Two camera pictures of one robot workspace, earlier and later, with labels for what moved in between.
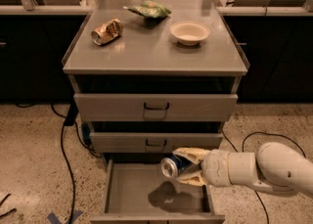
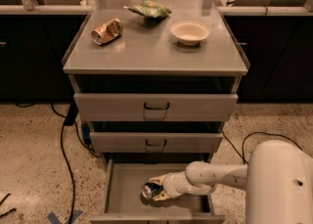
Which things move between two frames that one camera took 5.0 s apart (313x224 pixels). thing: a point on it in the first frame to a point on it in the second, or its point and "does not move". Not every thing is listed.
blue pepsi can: x=172 y=165 to x=149 y=190
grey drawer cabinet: x=150 y=76 does not move
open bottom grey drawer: x=137 y=192 does not move
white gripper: x=215 y=168 to x=170 y=184
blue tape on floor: x=55 y=220 does not move
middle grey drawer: x=128 y=142 does not move
